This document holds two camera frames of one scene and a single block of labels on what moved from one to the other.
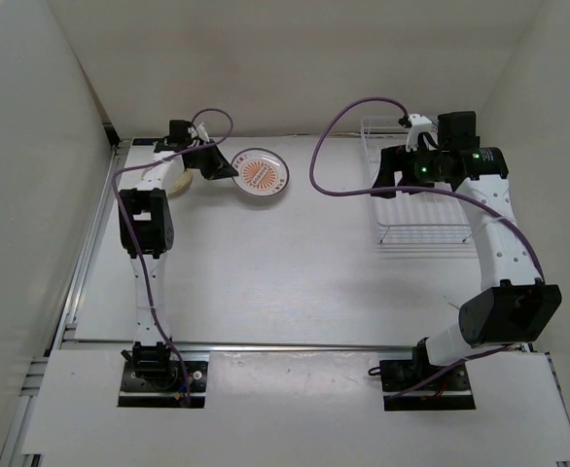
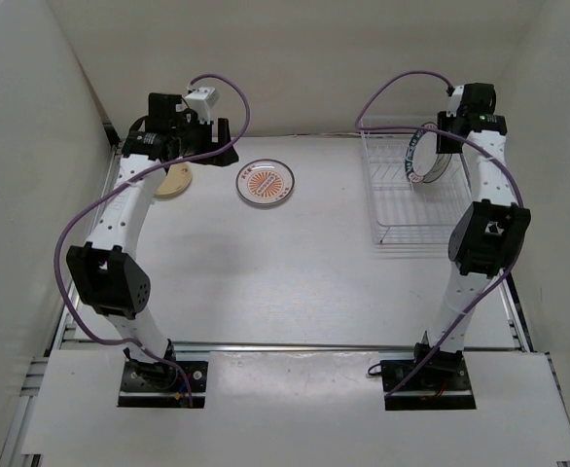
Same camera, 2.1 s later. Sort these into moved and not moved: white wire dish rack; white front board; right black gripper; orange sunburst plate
Moved: orange sunburst plate; right black gripper
Not moved: white wire dish rack; white front board
